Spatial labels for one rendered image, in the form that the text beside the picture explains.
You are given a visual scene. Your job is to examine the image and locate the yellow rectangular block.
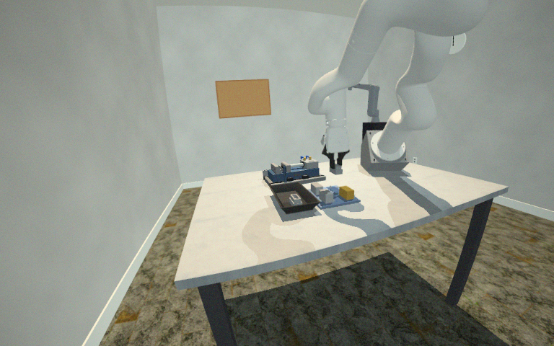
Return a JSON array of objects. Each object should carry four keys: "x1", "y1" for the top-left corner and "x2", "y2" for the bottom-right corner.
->
[{"x1": 339, "y1": 186, "x2": 354, "y2": 200}]

